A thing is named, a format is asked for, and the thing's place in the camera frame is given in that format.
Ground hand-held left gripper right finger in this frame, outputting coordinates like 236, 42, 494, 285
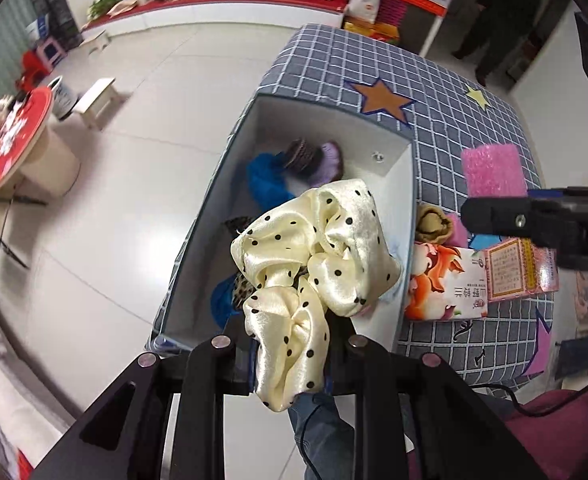
324, 312, 530, 480

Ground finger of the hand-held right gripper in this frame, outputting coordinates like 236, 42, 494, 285
460, 195, 576, 249

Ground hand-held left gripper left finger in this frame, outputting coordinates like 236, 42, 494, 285
31, 317, 255, 480

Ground blue scrunchie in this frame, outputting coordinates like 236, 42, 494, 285
246, 154, 297, 208
210, 277, 247, 331

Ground cream polka dot scrunchie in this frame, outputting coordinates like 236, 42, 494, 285
230, 177, 403, 413

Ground white-lined storage box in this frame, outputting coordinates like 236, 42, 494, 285
146, 91, 417, 361

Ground pink cardboard box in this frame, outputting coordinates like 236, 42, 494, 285
479, 237, 560, 303

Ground small pink cloth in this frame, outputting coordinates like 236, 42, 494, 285
444, 212, 470, 248

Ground leopard print scrunchie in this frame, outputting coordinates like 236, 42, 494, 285
229, 275, 259, 311

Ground person's jeans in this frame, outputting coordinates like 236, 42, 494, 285
286, 392, 357, 480

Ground floral tissue packet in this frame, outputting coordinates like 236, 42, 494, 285
404, 241, 490, 322

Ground grey checked star-print blanket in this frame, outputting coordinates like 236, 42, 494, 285
146, 22, 557, 391

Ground purple scrunchie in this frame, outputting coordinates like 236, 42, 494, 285
306, 141, 345, 186

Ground person's maroon jacket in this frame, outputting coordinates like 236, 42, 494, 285
409, 390, 588, 480

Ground dark brown dotted scrunchie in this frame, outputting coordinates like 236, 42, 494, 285
285, 139, 319, 177

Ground orange gift box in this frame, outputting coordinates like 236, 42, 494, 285
343, 17, 401, 46

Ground white paper bag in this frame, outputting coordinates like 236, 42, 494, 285
349, 0, 382, 23

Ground white wooden stool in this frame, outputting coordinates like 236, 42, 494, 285
74, 77, 122, 131

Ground round red table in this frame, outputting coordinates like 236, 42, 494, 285
0, 85, 82, 201

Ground blue and white vase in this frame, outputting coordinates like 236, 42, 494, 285
46, 76, 77, 121

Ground red plastic stool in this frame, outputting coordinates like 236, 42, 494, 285
21, 52, 49, 83

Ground red-topped white cabinet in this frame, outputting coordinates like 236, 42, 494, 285
78, 0, 355, 36

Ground pink plastic stool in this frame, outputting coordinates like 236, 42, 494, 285
36, 40, 67, 68

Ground green potted plant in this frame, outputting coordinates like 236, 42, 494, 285
88, 0, 127, 21

